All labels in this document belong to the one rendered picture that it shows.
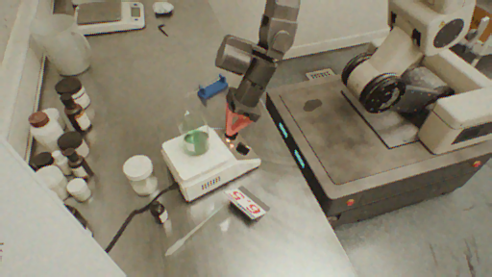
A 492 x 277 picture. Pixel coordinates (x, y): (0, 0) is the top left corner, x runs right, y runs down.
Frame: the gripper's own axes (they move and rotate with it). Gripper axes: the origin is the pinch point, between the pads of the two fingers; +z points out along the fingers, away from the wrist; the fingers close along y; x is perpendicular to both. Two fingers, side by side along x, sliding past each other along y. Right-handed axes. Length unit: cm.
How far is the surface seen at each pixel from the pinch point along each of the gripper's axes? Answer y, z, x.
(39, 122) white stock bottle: -6.2, 15.0, -40.6
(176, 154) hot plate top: 7.2, 5.2, -12.0
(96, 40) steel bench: -61, 13, -38
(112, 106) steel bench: -23.4, 16.2, -26.8
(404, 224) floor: -15, 33, 109
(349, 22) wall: -158, -26, 115
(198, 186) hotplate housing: 13.2, 7.7, -6.4
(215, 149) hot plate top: 7.5, 1.2, -4.3
